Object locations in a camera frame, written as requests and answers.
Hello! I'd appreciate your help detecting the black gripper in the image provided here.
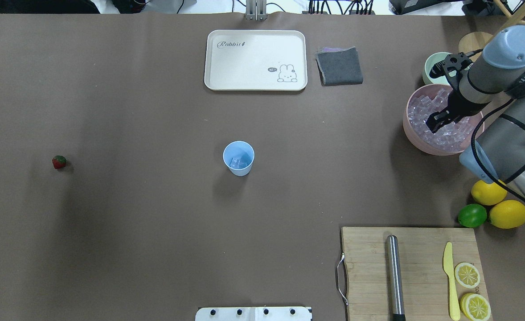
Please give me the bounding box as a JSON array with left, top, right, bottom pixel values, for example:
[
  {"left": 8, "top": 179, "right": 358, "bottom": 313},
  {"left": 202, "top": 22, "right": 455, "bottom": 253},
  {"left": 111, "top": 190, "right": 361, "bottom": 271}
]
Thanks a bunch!
[{"left": 426, "top": 89, "right": 490, "bottom": 134}]

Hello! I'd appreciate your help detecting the clear ice cube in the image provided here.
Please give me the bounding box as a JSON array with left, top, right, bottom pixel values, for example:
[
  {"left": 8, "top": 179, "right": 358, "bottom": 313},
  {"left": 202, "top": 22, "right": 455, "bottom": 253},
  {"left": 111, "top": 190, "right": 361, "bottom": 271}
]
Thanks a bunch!
[{"left": 229, "top": 155, "right": 248, "bottom": 170}]

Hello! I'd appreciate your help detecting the red strawberry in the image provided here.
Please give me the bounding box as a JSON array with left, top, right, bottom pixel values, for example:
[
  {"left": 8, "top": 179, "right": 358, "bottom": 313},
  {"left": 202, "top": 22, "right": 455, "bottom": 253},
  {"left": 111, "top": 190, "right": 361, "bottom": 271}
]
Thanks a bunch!
[{"left": 51, "top": 155, "right": 68, "bottom": 170}]

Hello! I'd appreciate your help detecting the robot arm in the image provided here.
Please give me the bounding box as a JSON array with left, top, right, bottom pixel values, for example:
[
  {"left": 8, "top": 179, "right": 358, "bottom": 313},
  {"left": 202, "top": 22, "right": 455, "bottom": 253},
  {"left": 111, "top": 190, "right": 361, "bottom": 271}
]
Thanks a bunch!
[{"left": 426, "top": 25, "right": 525, "bottom": 203}]

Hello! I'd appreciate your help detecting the pink bowl of ice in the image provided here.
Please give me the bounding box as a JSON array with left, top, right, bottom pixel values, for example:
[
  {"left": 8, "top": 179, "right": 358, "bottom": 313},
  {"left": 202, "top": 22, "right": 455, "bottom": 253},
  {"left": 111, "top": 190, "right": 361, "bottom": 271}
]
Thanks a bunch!
[{"left": 403, "top": 84, "right": 483, "bottom": 155}]

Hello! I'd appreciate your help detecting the wooden cup stand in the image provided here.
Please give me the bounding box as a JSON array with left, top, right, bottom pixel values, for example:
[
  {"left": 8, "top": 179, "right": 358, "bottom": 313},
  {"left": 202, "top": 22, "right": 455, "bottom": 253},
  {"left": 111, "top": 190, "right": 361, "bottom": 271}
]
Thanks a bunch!
[{"left": 459, "top": 0, "right": 525, "bottom": 59}]

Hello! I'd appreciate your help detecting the light blue cup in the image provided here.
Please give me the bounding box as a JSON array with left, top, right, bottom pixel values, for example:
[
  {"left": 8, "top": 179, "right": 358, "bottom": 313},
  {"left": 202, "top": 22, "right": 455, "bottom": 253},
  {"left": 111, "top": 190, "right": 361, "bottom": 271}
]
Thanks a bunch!
[{"left": 222, "top": 141, "right": 256, "bottom": 177}]

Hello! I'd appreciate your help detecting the empty green bowl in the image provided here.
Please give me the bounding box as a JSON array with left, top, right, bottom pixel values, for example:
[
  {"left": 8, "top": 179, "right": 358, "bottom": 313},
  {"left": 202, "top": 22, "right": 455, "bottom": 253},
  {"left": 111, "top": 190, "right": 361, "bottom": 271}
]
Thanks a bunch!
[{"left": 422, "top": 52, "right": 470, "bottom": 86}]

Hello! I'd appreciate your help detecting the yellow lemon upper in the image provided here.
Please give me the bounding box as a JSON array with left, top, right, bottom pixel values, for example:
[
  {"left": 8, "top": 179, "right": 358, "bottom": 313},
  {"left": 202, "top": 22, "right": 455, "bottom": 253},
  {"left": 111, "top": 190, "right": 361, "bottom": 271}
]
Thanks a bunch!
[{"left": 470, "top": 180, "right": 508, "bottom": 206}]

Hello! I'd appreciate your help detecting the yellow lemon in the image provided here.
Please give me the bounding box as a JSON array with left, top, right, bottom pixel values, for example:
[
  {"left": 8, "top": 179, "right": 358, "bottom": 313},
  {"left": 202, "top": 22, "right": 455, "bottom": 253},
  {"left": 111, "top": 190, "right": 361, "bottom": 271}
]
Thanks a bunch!
[
  {"left": 470, "top": 180, "right": 508, "bottom": 206},
  {"left": 489, "top": 200, "right": 525, "bottom": 229}
]

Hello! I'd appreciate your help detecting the green lime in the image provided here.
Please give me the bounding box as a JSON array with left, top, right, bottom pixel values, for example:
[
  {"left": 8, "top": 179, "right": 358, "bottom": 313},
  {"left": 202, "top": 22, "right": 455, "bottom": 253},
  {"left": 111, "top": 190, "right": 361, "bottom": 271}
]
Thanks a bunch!
[{"left": 457, "top": 204, "right": 488, "bottom": 228}]

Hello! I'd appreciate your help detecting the yellow lemon lower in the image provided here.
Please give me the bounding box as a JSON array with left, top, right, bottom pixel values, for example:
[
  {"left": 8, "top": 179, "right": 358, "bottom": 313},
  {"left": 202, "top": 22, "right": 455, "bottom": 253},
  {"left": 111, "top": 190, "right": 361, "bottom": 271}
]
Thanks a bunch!
[{"left": 489, "top": 200, "right": 525, "bottom": 229}]

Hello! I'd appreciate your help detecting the grey folded cloth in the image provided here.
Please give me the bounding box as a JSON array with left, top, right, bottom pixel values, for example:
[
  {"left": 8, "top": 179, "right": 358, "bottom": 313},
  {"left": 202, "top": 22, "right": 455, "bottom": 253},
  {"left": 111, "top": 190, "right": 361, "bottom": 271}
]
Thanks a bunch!
[{"left": 315, "top": 47, "right": 364, "bottom": 86}]

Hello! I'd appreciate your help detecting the yellow plastic knife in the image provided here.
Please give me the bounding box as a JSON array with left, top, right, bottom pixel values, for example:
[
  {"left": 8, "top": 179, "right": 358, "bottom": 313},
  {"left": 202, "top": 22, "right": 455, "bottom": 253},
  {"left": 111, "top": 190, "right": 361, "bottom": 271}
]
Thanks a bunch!
[{"left": 443, "top": 242, "right": 461, "bottom": 321}]

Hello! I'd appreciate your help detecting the lemon slice lower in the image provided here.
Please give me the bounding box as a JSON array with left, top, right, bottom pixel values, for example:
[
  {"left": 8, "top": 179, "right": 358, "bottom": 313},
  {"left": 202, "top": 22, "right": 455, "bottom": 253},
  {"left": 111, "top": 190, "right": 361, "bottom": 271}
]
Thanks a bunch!
[{"left": 454, "top": 262, "right": 482, "bottom": 289}]

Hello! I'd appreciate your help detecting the bamboo cutting board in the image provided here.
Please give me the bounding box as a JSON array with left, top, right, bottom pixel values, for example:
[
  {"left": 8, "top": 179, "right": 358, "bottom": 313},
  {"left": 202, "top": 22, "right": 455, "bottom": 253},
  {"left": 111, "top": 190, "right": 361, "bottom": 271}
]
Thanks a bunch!
[{"left": 340, "top": 227, "right": 483, "bottom": 321}]

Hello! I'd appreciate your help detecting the lemon half upper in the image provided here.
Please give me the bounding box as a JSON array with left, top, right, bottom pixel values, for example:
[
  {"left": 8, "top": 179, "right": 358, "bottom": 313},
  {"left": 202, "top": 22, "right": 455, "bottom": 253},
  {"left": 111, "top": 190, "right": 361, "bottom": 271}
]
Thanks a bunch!
[{"left": 460, "top": 294, "right": 492, "bottom": 321}]

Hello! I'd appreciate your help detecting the steel muddler black tip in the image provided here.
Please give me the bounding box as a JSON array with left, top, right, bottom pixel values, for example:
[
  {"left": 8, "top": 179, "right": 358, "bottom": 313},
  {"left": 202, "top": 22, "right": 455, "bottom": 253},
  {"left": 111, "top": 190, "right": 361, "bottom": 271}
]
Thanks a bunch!
[{"left": 386, "top": 235, "right": 406, "bottom": 321}]

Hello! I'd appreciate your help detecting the cream rabbit tray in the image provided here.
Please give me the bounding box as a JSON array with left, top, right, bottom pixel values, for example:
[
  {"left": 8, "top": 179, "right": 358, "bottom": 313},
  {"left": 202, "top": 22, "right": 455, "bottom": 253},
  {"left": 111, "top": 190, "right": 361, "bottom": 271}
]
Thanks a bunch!
[{"left": 204, "top": 30, "right": 308, "bottom": 91}]

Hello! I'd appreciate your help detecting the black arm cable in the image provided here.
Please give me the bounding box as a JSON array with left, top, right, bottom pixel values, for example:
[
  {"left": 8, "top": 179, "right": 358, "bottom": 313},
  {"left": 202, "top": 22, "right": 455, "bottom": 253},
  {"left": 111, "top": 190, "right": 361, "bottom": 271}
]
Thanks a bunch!
[{"left": 470, "top": 98, "right": 525, "bottom": 222}]

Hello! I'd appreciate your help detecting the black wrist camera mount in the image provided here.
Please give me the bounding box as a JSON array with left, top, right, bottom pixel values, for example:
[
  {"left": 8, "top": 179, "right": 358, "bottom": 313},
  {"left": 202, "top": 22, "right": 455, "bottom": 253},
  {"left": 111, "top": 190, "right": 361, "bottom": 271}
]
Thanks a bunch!
[{"left": 428, "top": 52, "right": 474, "bottom": 91}]

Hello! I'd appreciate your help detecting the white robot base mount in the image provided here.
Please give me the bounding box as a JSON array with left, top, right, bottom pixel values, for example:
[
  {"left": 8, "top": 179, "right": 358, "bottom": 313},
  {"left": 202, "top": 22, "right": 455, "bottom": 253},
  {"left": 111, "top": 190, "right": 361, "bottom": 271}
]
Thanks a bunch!
[{"left": 195, "top": 306, "right": 313, "bottom": 321}]

